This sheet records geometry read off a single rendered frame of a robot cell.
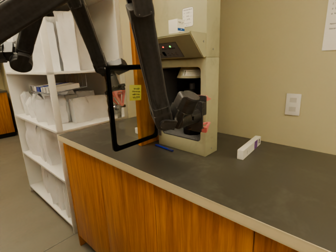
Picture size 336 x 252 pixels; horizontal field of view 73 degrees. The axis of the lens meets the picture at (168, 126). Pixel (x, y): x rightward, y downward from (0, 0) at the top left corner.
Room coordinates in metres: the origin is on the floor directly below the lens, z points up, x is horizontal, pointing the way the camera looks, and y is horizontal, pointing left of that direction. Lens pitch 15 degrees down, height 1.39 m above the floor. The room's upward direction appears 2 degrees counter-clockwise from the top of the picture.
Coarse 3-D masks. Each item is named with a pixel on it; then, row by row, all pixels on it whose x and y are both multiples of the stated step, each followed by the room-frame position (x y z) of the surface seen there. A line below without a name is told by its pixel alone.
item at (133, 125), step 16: (112, 80) 1.03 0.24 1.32; (128, 80) 1.10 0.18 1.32; (112, 96) 1.02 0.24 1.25; (128, 96) 1.09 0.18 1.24; (144, 96) 1.17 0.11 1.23; (128, 112) 1.09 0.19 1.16; (144, 112) 1.16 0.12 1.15; (128, 128) 1.08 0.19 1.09; (144, 128) 1.16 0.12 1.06; (112, 144) 1.01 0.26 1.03
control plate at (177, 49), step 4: (160, 44) 1.10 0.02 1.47; (164, 44) 1.08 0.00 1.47; (168, 44) 1.07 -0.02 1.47; (172, 44) 1.05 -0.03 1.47; (176, 44) 1.04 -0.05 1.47; (160, 48) 1.12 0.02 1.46; (164, 48) 1.10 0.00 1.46; (168, 48) 1.09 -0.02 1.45; (172, 48) 1.08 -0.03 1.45; (176, 48) 1.06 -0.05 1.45; (160, 52) 1.14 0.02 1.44; (168, 52) 1.11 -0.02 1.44; (180, 52) 1.07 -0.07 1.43; (160, 56) 1.17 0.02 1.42; (164, 56) 1.15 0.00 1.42; (168, 56) 1.14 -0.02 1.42; (172, 56) 1.12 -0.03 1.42; (176, 56) 1.10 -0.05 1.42; (180, 56) 1.09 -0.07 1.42
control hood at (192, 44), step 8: (184, 32) 0.97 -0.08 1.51; (192, 32) 0.96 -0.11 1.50; (200, 32) 1.01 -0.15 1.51; (160, 40) 1.08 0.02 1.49; (168, 40) 1.05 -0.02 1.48; (176, 40) 1.02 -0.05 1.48; (184, 40) 1.00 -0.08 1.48; (192, 40) 0.97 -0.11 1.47; (200, 40) 1.00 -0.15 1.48; (184, 48) 1.04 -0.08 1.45; (192, 48) 1.01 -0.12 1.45; (200, 48) 1.00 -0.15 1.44; (184, 56) 1.08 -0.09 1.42; (192, 56) 1.05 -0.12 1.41; (200, 56) 1.02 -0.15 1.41
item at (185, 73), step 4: (180, 68) 1.19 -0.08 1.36; (184, 68) 1.16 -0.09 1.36; (188, 68) 1.14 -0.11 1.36; (192, 68) 1.14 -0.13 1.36; (196, 68) 1.13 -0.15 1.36; (180, 72) 1.17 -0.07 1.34; (184, 72) 1.15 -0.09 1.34; (188, 72) 1.13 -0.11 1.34; (192, 72) 1.13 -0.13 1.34; (196, 72) 1.13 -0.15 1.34; (180, 76) 1.16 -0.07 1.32; (184, 76) 1.14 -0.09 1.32; (188, 76) 1.13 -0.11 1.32; (192, 76) 1.12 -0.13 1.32; (196, 76) 1.12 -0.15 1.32
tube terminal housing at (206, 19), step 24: (168, 0) 1.18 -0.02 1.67; (192, 0) 1.08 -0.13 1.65; (216, 0) 1.09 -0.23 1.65; (216, 24) 1.10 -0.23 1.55; (216, 48) 1.10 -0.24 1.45; (216, 72) 1.10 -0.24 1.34; (216, 96) 1.11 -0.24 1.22; (216, 120) 1.11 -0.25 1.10; (168, 144) 1.20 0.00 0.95; (192, 144) 1.09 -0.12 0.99; (216, 144) 1.11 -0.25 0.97
